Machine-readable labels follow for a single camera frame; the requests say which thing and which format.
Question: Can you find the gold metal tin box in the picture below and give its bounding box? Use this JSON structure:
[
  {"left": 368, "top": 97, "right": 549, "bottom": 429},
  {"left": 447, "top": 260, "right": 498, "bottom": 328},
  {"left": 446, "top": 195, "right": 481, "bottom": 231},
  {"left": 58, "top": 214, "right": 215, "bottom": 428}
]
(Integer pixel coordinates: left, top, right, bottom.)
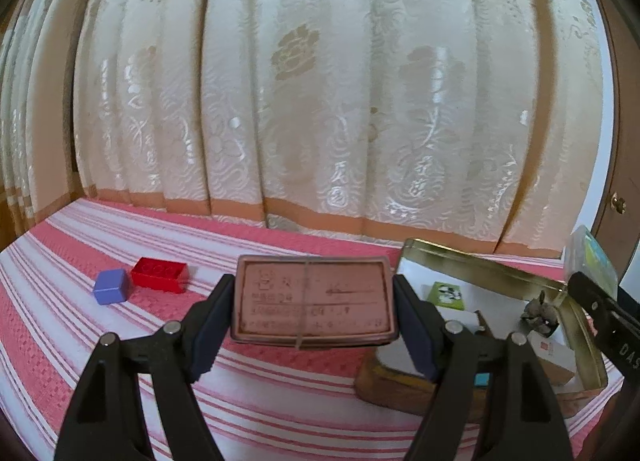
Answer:
[{"left": 355, "top": 238, "right": 626, "bottom": 417}]

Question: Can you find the brown rectangular tin lid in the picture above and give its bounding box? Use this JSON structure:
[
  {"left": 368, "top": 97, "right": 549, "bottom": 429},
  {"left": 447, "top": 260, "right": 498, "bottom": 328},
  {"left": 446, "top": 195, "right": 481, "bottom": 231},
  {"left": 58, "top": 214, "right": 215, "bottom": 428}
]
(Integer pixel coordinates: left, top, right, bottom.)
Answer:
[{"left": 230, "top": 255, "right": 398, "bottom": 349}]

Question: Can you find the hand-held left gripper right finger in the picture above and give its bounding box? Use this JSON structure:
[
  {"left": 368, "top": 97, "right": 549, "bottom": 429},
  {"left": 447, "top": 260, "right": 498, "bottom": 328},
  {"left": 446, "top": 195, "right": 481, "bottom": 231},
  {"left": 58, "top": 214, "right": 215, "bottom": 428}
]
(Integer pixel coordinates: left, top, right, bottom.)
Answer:
[{"left": 392, "top": 273, "right": 578, "bottom": 461}]

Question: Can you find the purple block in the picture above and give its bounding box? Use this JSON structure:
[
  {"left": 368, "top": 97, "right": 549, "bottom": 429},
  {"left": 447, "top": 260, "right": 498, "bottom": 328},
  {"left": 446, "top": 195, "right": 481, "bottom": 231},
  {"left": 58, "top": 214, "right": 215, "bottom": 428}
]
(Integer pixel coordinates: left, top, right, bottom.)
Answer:
[{"left": 93, "top": 268, "right": 133, "bottom": 306}]

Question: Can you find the cream floral curtain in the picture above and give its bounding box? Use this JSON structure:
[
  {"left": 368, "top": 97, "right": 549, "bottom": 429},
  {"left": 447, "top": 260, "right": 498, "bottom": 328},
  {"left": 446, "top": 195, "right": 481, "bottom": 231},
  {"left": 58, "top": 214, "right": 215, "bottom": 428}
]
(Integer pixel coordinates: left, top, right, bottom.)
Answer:
[{"left": 0, "top": 0, "right": 608, "bottom": 259}]

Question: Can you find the clear plastic box green label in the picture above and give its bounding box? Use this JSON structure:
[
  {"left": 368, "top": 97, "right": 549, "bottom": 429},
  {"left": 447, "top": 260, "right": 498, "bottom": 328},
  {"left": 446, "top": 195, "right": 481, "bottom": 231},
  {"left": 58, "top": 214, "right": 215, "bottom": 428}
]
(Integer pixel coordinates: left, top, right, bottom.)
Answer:
[{"left": 564, "top": 225, "right": 621, "bottom": 298}]

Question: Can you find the pink striped bedspread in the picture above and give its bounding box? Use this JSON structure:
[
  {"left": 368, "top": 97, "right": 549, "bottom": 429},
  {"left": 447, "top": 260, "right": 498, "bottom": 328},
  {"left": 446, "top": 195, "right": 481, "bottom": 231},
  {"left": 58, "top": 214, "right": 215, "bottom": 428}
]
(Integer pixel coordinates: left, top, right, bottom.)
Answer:
[{"left": 0, "top": 198, "right": 626, "bottom": 461}]

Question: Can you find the green panda card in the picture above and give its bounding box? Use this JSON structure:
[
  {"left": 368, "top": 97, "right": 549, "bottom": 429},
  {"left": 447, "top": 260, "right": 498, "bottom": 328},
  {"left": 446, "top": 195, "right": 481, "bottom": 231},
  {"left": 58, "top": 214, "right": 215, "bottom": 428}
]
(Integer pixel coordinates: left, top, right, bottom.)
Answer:
[{"left": 427, "top": 281, "right": 468, "bottom": 312}]

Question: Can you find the red building block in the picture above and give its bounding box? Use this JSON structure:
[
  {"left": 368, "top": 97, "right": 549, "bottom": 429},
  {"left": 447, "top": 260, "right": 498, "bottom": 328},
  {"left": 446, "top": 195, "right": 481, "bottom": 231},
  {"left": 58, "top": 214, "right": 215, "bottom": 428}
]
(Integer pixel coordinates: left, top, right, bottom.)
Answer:
[{"left": 131, "top": 257, "right": 190, "bottom": 295}]

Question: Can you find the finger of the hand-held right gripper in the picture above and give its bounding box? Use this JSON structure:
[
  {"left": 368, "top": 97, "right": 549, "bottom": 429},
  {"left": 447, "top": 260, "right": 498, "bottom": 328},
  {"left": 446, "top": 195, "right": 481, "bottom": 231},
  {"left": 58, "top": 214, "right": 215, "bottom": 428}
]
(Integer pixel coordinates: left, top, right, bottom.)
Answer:
[{"left": 569, "top": 271, "right": 640, "bottom": 329}]

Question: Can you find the brown wooden door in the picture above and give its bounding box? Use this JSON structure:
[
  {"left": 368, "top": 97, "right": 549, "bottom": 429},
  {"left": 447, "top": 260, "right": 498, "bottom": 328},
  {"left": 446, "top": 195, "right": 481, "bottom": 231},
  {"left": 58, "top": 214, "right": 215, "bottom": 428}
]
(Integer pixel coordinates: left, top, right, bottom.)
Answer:
[{"left": 575, "top": 0, "right": 640, "bottom": 292}]

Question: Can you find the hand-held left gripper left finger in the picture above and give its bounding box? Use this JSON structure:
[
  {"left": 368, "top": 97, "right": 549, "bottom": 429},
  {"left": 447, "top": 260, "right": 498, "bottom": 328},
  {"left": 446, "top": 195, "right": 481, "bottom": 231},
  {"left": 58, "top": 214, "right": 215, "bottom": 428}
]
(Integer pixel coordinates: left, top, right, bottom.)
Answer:
[{"left": 52, "top": 273, "right": 236, "bottom": 461}]

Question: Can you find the white paper liner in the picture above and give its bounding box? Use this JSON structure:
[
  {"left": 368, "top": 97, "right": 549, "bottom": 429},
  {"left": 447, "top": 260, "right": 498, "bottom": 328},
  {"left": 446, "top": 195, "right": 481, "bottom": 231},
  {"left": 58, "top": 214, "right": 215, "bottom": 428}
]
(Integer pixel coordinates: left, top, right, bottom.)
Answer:
[{"left": 377, "top": 258, "right": 586, "bottom": 392}]

